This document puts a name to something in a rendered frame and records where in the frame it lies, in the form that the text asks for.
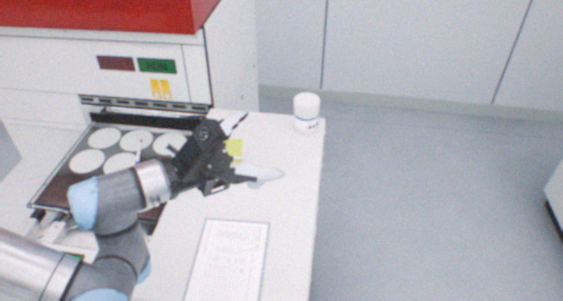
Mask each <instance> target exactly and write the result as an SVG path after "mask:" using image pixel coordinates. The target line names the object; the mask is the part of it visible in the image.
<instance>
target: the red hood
mask: <svg viewBox="0 0 563 301"><path fill-rule="evenodd" d="M218 1H219V0H0V26H4V27H17V28H22V27H31V28H43V29H56V30H58V29H69V30H83V31H93V30H96V31H109V32H123V33H132V32H136V33H163V34H177V35H184V34H191V35H196V33H197V32H198V30H199V29H200V27H201V26H202V24H203V23H204V21H205V19H206V18H207V17H208V15H209V14H210V12H212V10H213V9H214V8H215V6H216V4H217V3H218Z"/></svg>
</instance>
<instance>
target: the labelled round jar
mask: <svg viewBox="0 0 563 301"><path fill-rule="evenodd" d="M318 111H319V98H318V96H316V95H315V94H312V92H301V94H299V95H297V96H295V97H294V110H293V128H294V130H295V131H296V132H298V133H300V134H304V135H309V134H312V133H314V132H316V131H317V128H318Z"/></svg>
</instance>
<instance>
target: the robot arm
mask: <svg viewBox="0 0 563 301"><path fill-rule="evenodd" d="M248 114H249V112H243V113H238V114H233V115H230V116H228V117H226V119H222V120H220V121H217V120H215V119H207V118H204V119H203V120H202V121H201V123H200V124H199V125H198V127H197V128H196V129H195V131H194V132H193V134H191V135H190V136H189V137H188V138H187V140H186V141H185V143H184V144H183V146H182V147H181V148H180V149H179V151H178V152H177V153H176V155H175V157H174V158H172V160H171V162H172V165H171V163H170V161H169V160H168V158H161V159H159V160H155V159H153V160H150V161H146V162H143V163H140V164H137V165H133V166H130V167H127V168H124V169H121V170H118V171H115V172H112V173H107V174H103V175H100V176H98V177H96V176H94V177H92V178H91V179H89V180H85V181H82V182H79V183H77V184H74V185H72V186H70V187H69V190H68V192H67V196H68V200H69V205H70V208H71V211H72V215H73V217H74V220H75V221H76V222H77V227H78V228H79V229H80V230H86V229H92V230H93V232H94V235H95V238H96V240H97V243H98V247H99V250H98V252H97V253H96V255H95V257H94V259H93V261H92V262H91V263H89V262H86V261H81V260H80V259H78V258H75V257H73V256H70V255H68V254H66V253H65V252H62V251H59V250H57V249H54V248H52V247H50V246H45V245H42V244H41V243H39V242H38V241H35V240H33V239H29V238H27V237H24V236H21V235H19V234H17V233H15V232H12V231H8V229H5V228H4V227H1V226H0V292H2V293H4V294H7V295H10V296H12V297H16V298H19V299H20V300H22V301H131V298H132V296H133V293H134V287H135V286H136V285H137V284H139V283H141V282H143V281H144V280H145V277H147V276H149V274H150V271H151V268H152V266H151V261H150V250H149V248H148V247H147V243H145V240H144V236H143V231H142V228H141V224H140V221H139V218H138V215H137V213H136V212H139V211H142V210H144V209H147V208H150V207H153V206H154V207H158V206H159V204H160V203H163V202H165V201H168V200H169V199H170V201H171V200H172V199H175V198H177V196H179V194H180V193H183V192H186V191H189V190H191V189H194V188H197V189H198V191H199V190H200V191H201V193H202V196H203V198H206V197H208V196H211V195H213V194H215V193H217V192H221V191H223V190H226V189H228V188H230V184H231V185H237V184H242V183H245V184H246V185H248V187H249V188H251V189H258V188H261V187H262V186H263V185H264V184H265V183H266V182H269V181H274V180H278V179H281V178H282V177H283V176H285V174H286V173H284V172H282V171H280V170H279V169H277V168H274V169H268V168H266V167H255V165H252V164H250V163H246V162H242V163H240V164H239V165H238V167H237V168H230V163H231V162H232V161H233V158H234V157H232V156H229V153H228V151H227V150H226V145H227V144H226V142H224V141H226V140H228V139H229V138H230V135H231V131H232V130H233V129H234V128H237V127H238V124H239V123H240V122H241V121H244V119H245V117H246V116H247V115H248ZM223 142H224V143H223ZM223 186H224V188H222V189H219V190H216V191H214V192H212V190H213V189H216V188H218V187H223Z"/></svg>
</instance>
